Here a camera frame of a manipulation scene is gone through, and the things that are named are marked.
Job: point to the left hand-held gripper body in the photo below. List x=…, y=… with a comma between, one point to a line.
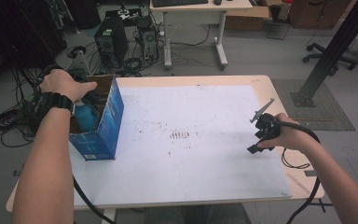
x=80, y=63

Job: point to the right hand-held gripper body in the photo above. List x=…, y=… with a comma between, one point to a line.
x=268, y=126

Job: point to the blue cardboard box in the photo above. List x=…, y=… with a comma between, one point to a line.
x=105, y=130

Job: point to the person's right hand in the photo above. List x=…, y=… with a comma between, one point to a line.
x=292, y=133

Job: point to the person's left hand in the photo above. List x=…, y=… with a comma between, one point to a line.
x=62, y=84

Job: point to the black computer tower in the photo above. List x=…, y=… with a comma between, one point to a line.
x=110, y=40

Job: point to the white paper sheet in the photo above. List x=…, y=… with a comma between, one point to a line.
x=199, y=168

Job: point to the grey tape strip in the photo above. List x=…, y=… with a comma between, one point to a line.
x=310, y=173
x=17, y=173

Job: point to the grey floor mat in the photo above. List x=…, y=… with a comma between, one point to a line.
x=329, y=115

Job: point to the black patterned board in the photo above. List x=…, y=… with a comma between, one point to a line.
x=124, y=14

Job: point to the open grey computer tower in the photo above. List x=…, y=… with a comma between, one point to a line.
x=149, y=42

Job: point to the black office chair base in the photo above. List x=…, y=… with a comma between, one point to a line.
x=326, y=56

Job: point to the flat brown cardboard box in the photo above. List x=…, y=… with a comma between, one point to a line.
x=248, y=17

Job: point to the black keyboard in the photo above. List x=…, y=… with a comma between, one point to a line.
x=180, y=2

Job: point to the large brown cardboard box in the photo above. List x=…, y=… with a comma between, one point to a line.
x=317, y=14

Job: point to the white desk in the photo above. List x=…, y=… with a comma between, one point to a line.
x=195, y=12

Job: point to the black computer mouse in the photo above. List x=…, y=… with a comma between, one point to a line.
x=217, y=2

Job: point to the black metal post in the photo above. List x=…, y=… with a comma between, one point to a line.
x=332, y=53
x=40, y=46

